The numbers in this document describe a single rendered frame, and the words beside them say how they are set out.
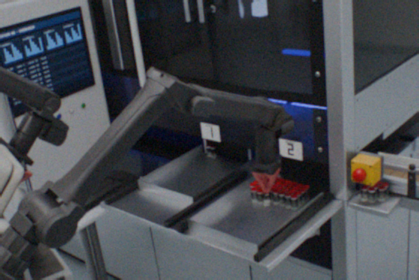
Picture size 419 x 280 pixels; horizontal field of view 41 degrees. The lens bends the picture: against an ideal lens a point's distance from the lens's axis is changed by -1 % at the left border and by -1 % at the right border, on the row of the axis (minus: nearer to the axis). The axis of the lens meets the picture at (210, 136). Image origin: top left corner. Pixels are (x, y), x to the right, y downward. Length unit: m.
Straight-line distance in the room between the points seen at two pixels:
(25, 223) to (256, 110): 0.65
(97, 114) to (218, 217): 0.77
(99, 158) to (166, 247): 1.43
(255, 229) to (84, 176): 0.70
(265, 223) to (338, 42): 0.56
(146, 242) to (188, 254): 0.27
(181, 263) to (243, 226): 0.85
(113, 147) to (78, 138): 1.12
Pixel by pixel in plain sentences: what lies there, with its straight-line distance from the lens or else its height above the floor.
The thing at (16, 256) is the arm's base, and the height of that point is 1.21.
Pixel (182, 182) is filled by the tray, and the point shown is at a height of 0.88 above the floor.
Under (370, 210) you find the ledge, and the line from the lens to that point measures 1.79.
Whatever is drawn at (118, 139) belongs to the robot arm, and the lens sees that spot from 1.15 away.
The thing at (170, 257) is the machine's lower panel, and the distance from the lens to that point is 2.55.
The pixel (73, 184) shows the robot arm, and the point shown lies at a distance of 1.15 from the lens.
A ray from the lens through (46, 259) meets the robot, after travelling 1.44.
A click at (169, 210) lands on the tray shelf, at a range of 1.85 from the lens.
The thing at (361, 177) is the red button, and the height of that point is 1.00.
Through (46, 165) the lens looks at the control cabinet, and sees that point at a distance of 2.18.
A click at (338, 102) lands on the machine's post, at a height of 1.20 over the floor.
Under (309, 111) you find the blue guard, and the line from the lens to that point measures 1.75.
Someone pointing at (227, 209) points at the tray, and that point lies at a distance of 1.81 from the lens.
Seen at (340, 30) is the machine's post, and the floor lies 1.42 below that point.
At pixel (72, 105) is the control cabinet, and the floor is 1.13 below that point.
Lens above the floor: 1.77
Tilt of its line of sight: 22 degrees down
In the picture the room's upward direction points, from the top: 7 degrees counter-clockwise
